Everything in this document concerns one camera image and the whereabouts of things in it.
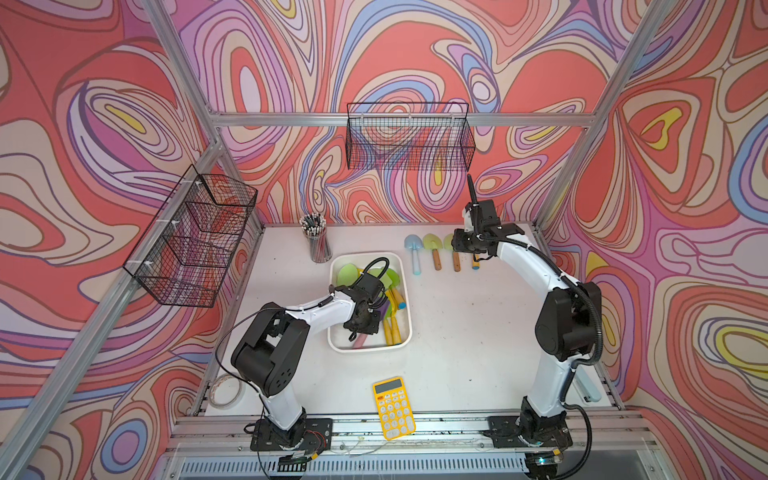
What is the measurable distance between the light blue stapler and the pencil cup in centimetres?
87

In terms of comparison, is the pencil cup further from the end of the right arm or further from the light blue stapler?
the light blue stapler

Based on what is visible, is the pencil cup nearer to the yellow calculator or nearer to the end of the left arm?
Result: the end of the left arm

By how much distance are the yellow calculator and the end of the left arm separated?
0.50 feet

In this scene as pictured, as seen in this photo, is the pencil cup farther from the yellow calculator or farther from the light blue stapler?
the light blue stapler

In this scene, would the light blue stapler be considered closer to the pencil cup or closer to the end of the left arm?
the end of the left arm

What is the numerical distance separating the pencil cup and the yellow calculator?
486mm

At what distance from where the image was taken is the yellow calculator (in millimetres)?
748

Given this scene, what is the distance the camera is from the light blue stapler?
78cm

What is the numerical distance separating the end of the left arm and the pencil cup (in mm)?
282

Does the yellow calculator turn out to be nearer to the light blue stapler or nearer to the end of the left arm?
the end of the left arm

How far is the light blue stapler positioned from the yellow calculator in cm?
47

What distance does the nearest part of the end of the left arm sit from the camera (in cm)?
70

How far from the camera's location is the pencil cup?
978mm

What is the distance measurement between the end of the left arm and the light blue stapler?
1.90 feet
